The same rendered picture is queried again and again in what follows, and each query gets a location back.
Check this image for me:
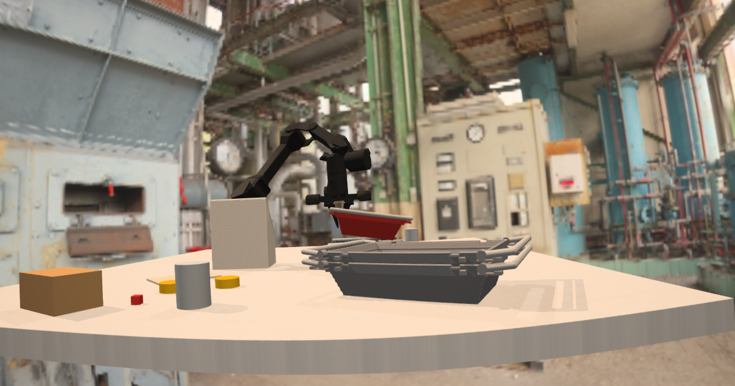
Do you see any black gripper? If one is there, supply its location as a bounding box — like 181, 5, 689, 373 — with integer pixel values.
305, 173, 372, 210

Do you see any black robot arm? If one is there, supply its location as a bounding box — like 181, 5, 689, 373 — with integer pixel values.
230, 122, 372, 199

